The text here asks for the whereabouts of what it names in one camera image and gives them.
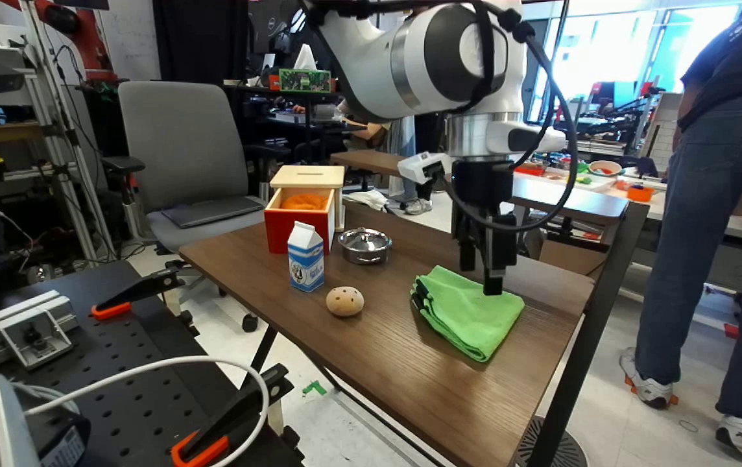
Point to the long grey desk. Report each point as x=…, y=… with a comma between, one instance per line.
x=602, y=194

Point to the black perforated breadboard base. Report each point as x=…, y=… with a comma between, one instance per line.
x=82, y=391

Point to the orange handled clamp near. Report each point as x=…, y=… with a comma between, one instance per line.
x=207, y=446

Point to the green towel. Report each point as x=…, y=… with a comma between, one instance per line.
x=462, y=315

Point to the orange handled clamp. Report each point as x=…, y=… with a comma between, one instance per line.
x=121, y=304
x=207, y=446

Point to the orange drawer with wood front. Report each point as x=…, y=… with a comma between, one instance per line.
x=292, y=205

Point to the brown potato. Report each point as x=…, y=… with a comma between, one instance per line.
x=345, y=302

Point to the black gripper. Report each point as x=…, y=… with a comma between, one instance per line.
x=482, y=186

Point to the silver metal bowl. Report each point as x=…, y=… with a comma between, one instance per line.
x=364, y=243

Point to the person in black shirt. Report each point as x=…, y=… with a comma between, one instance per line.
x=704, y=186

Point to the wooden box with slot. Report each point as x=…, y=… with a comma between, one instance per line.
x=327, y=177

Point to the grey office chair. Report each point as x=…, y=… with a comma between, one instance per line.
x=192, y=179

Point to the tissue box green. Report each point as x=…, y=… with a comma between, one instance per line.
x=305, y=76

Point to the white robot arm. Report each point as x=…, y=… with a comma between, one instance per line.
x=458, y=57

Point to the blue white milk carton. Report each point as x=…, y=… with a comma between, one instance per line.
x=305, y=256

